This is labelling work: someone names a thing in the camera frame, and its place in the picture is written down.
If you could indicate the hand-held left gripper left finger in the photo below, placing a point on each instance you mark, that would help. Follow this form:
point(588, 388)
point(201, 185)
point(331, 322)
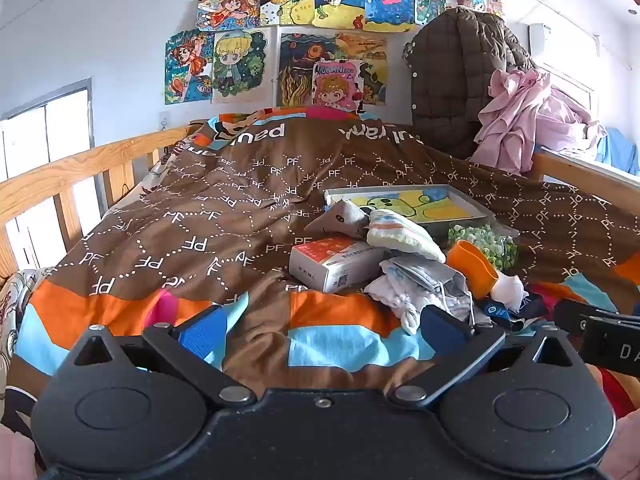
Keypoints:
point(202, 332)

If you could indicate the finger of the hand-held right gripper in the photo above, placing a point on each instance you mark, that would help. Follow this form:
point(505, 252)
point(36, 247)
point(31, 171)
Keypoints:
point(570, 312)

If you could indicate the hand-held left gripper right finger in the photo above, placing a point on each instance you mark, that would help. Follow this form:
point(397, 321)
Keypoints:
point(445, 332)

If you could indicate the white orange blue striped sock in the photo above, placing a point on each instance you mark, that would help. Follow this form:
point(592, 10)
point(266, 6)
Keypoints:
point(400, 237)

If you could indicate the grey cartoon print tin box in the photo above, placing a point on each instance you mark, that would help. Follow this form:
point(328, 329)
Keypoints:
point(450, 205)

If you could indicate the red cloth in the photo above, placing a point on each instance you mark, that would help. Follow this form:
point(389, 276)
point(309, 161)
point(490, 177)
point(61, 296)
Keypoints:
point(612, 392)

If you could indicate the dark blue sock with label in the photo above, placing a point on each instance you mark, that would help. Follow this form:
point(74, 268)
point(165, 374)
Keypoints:
point(500, 312)

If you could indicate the bag of green beads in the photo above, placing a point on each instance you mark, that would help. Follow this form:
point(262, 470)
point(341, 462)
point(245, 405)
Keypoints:
point(487, 245)

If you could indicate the person's right leg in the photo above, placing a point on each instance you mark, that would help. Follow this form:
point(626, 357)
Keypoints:
point(627, 450)

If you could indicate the person's leg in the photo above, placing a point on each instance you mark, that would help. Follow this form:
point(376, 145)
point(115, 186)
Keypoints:
point(15, 455)
point(627, 450)

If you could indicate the brown printed blanket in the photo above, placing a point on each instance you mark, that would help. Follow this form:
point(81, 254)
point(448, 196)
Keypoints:
point(200, 200)

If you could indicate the white and orange carton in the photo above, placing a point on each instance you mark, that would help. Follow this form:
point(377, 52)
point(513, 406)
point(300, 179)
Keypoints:
point(330, 265)

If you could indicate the grey sock with black dot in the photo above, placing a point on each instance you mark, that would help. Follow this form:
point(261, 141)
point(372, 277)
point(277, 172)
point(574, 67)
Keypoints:
point(340, 220)

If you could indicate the light blue cloth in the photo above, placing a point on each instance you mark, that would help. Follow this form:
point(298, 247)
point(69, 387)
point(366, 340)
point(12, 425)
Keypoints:
point(620, 150)

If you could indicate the pink cloth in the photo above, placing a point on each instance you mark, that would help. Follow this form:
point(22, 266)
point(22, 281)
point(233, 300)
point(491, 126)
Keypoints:
point(530, 115)

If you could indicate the person's left leg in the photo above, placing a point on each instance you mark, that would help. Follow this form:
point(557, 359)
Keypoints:
point(15, 455)

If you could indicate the grey framed window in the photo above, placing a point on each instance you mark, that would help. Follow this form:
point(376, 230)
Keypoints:
point(45, 125)

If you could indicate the brown quilted jacket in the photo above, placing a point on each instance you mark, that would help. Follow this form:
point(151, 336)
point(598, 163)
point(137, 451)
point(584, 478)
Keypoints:
point(450, 70)

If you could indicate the white wall socket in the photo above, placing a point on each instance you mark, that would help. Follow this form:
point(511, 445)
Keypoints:
point(165, 120)

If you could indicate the wooden bed frame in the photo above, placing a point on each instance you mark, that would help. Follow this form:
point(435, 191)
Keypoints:
point(60, 165)

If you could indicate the group of colourful wall drawings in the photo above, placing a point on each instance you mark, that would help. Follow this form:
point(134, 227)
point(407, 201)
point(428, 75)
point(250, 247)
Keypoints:
point(300, 35)

